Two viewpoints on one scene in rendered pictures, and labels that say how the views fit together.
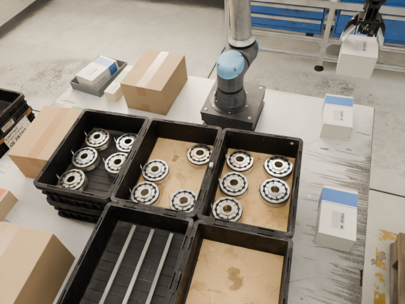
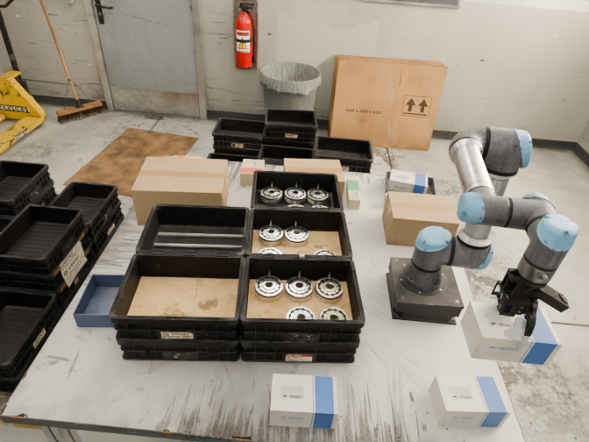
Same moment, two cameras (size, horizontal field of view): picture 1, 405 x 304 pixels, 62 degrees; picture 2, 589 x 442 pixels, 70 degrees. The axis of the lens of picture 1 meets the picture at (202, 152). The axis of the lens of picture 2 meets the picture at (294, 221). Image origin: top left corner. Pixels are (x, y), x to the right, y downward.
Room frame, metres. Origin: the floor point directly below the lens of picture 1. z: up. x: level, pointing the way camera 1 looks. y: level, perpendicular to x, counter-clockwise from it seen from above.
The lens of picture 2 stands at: (0.22, -1.06, 1.99)
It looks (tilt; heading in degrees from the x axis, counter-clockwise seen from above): 38 degrees down; 66
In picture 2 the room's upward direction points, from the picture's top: 5 degrees clockwise
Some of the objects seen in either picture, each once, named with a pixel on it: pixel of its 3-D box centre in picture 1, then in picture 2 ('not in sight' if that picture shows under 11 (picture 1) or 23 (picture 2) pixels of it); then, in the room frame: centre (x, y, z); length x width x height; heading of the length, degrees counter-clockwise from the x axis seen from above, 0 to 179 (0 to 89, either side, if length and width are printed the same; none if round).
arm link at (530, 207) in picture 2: not in sight; (530, 215); (1.08, -0.52, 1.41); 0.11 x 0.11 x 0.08; 58
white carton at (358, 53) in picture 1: (357, 50); (507, 332); (1.06, -0.62, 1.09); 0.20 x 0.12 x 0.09; 155
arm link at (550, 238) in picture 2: not in sight; (550, 241); (1.04, -0.61, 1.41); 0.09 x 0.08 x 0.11; 58
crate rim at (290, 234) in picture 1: (254, 177); (301, 289); (0.66, -0.16, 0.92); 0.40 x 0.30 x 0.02; 160
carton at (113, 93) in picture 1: (122, 83); not in sight; (1.51, 0.39, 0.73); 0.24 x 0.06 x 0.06; 152
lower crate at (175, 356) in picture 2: not in sight; (187, 317); (0.28, -0.03, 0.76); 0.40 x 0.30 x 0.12; 160
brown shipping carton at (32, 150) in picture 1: (56, 143); (312, 182); (1.06, 0.64, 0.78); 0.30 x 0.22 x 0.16; 162
